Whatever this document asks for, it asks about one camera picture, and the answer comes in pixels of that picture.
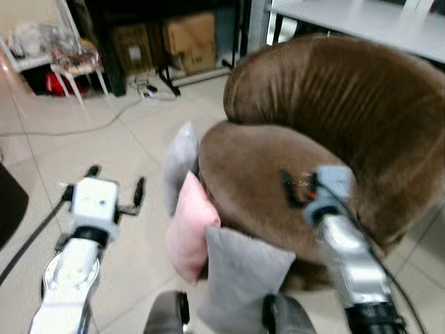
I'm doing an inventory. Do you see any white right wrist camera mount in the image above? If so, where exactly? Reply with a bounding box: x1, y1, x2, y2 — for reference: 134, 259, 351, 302
304, 165, 356, 225

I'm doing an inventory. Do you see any long white table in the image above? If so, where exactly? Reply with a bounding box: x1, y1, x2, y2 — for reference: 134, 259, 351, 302
268, 0, 445, 65

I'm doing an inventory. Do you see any grey robot leg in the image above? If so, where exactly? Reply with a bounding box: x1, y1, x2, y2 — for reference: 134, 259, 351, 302
261, 294, 318, 334
143, 291, 192, 334

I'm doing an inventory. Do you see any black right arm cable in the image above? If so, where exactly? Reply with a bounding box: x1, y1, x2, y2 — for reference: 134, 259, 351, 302
344, 205, 426, 334

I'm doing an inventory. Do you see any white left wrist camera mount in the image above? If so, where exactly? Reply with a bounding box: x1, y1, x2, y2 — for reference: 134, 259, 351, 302
70, 177, 121, 227

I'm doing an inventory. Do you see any red object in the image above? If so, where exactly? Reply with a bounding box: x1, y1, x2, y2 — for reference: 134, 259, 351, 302
45, 71, 90, 97

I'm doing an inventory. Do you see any brown velvet armchair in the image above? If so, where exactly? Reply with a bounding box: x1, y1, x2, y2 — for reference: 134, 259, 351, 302
198, 35, 445, 292

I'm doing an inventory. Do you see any grey right robot leg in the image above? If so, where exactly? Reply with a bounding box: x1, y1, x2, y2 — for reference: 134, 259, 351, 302
261, 294, 318, 334

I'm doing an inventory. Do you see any plain cardboard box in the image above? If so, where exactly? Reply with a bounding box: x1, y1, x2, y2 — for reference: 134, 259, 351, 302
163, 12, 218, 74

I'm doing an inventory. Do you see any grey left robot leg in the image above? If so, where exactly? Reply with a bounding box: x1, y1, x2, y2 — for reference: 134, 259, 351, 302
143, 291, 192, 334

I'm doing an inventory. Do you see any thin floor cable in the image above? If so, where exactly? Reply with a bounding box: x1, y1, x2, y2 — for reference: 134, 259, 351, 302
0, 94, 145, 138

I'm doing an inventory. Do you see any clear plastic bag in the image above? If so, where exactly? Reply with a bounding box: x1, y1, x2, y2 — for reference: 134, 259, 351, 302
6, 21, 67, 60

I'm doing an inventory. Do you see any cardboard box with label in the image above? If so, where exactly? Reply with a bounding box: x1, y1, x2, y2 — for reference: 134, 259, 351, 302
111, 24, 157, 76

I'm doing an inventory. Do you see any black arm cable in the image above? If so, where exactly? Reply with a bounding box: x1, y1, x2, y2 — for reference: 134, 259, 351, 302
0, 198, 70, 287
344, 205, 426, 334

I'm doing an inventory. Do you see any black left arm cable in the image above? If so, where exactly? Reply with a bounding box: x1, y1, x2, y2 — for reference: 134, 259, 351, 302
0, 198, 70, 287

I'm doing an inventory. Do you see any pink pillow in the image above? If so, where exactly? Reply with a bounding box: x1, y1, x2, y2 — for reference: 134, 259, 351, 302
165, 170, 222, 285

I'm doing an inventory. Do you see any black shelf unit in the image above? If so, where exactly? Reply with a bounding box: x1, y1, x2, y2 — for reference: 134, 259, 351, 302
82, 0, 245, 97

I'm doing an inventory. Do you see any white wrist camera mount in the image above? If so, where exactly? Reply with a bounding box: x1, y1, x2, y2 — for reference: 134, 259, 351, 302
70, 177, 121, 227
304, 165, 356, 225

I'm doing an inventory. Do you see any white power strip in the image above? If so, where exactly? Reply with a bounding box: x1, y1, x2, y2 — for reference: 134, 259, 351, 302
136, 77, 178, 102

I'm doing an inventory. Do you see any grey pillow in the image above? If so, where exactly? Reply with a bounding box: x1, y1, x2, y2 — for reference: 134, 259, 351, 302
162, 122, 202, 218
198, 226, 297, 334

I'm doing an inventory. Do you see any small white stand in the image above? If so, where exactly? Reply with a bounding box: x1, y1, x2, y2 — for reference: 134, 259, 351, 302
49, 38, 111, 106

